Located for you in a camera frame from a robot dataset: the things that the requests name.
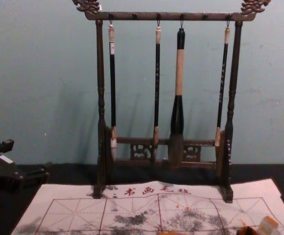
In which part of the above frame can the black table cloth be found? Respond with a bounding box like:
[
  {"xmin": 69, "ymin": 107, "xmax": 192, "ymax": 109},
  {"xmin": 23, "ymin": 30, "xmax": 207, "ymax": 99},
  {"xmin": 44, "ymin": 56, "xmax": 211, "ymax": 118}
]
[{"xmin": 0, "ymin": 161, "xmax": 284, "ymax": 235}]

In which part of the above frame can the thin black calligraphy brush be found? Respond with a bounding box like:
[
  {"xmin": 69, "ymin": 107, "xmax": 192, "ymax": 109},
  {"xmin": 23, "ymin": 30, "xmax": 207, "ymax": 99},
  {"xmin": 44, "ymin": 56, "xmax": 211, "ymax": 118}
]
[
  {"xmin": 152, "ymin": 26, "xmax": 163, "ymax": 160},
  {"xmin": 214, "ymin": 27, "xmax": 232, "ymax": 148}
]

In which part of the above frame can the thin brush with white label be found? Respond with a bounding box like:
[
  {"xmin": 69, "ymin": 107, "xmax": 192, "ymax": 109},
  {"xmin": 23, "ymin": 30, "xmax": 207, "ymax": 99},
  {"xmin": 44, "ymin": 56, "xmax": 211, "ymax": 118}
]
[{"xmin": 107, "ymin": 23, "xmax": 118, "ymax": 162}]

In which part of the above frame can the white felt mat red grid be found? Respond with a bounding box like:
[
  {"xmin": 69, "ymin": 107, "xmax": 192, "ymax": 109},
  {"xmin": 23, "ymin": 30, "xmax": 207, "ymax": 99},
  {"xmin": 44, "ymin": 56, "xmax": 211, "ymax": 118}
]
[{"xmin": 10, "ymin": 180, "xmax": 284, "ymax": 235}]

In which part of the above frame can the fat black and cream brush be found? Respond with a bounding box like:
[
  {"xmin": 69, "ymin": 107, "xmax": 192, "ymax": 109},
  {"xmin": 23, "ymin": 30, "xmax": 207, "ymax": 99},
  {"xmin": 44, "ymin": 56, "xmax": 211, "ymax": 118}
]
[{"xmin": 168, "ymin": 27, "xmax": 188, "ymax": 170}]

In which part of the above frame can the dark box with orange rim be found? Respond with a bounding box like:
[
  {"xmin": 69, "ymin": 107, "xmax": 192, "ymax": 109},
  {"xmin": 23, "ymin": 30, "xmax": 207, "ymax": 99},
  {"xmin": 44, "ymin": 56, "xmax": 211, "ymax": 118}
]
[{"xmin": 237, "ymin": 225, "xmax": 265, "ymax": 235}]

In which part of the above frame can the small orange and white block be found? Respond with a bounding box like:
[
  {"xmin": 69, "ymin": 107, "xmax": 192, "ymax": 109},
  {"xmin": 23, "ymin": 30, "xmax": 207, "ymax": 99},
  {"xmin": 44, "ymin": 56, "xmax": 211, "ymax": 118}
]
[{"xmin": 259, "ymin": 215, "xmax": 280, "ymax": 233}]

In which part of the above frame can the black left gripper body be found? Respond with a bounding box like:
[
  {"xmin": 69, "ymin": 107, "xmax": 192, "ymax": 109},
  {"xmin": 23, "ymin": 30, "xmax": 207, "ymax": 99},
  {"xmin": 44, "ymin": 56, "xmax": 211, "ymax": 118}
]
[{"xmin": 0, "ymin": 146, "xmax": 24, "ymax": 194}]

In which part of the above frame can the dark carved wooden brush rack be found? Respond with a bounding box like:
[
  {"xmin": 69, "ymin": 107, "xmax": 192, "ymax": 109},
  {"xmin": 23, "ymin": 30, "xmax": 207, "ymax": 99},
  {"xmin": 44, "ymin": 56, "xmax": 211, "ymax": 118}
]
[{"xmin": 72, "ymin": 0, "xmax": 272, "ymax": 203}]

